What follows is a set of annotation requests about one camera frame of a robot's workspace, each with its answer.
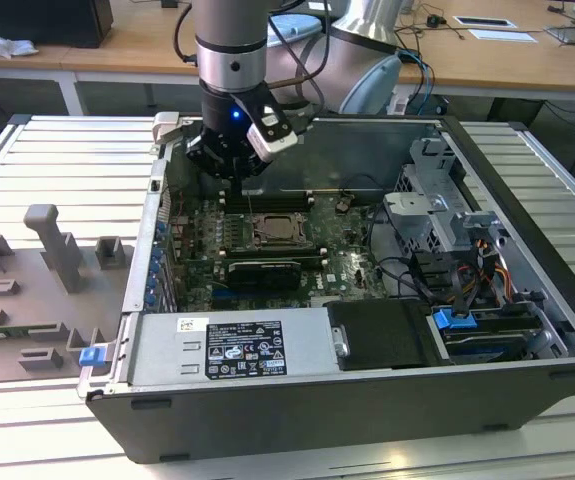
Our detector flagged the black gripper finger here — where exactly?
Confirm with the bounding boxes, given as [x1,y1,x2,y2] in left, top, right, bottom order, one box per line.
[239,149,270,201]
[185,128,242,201]

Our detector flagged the silver CPU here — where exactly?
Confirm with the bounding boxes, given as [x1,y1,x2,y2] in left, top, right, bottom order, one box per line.
[264,218,298,241]

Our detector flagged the metal socket cover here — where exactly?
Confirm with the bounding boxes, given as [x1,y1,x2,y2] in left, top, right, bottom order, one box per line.
[252,213,314,249]

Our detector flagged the black graphics card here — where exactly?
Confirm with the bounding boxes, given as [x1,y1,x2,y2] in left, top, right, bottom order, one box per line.
[226,258,302,294]

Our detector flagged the wooden desk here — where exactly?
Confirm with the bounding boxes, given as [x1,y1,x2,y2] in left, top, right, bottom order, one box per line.
[0,0,575,119]

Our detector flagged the green motherboard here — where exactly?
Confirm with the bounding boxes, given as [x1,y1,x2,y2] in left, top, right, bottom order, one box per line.
[166,192,393,311]

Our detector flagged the silver metal drive cage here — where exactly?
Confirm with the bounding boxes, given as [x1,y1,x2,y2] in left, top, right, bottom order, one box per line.
[382,137,506,261]

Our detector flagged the grey power supply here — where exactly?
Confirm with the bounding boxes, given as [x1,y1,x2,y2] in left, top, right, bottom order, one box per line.
[126,307,351,389]

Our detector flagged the black box on desk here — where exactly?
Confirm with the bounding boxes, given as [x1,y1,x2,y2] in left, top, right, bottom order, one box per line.
[0,0,114,50]

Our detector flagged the black plastic shroud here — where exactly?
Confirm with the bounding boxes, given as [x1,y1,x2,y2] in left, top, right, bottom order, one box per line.
[326,298,441,372]

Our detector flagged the crumpled white paper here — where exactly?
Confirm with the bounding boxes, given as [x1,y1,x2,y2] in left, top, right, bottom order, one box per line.
[0,27,39,61]

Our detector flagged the grey parts rack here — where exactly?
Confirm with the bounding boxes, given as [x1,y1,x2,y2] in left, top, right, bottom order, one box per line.
[0,202,136,386]

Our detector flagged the blue plastic latch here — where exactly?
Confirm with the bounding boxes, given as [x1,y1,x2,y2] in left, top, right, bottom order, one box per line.
[79,345,106,369]

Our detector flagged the hard disk in blue carrier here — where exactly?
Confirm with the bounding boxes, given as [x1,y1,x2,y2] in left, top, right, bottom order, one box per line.
[429,307,541,364]

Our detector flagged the black open PC case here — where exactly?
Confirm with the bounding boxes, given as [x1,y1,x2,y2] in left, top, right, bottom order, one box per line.
[77,110,575,464]

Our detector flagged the white paper sheet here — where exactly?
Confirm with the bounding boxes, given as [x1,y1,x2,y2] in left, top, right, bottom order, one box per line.
[468,28,539,44]

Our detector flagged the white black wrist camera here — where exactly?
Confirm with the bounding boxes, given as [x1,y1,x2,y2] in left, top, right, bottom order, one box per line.
[245,92,301,164]

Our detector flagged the grey case latch handle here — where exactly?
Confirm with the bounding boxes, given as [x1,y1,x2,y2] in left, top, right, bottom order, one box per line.
[151,112,184,146]

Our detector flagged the thin red wire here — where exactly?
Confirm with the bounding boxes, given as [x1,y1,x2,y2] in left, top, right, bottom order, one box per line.
[171,192,188,241]

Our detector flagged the black data cable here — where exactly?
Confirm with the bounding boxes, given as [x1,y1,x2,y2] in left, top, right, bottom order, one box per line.
[448,259,469,320]

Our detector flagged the orange yellow power wires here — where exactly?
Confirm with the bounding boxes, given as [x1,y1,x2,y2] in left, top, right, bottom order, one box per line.
[475,238,512,302]

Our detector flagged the grey desk cable hatch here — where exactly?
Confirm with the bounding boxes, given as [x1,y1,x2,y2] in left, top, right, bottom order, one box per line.
[454,14,517,29]

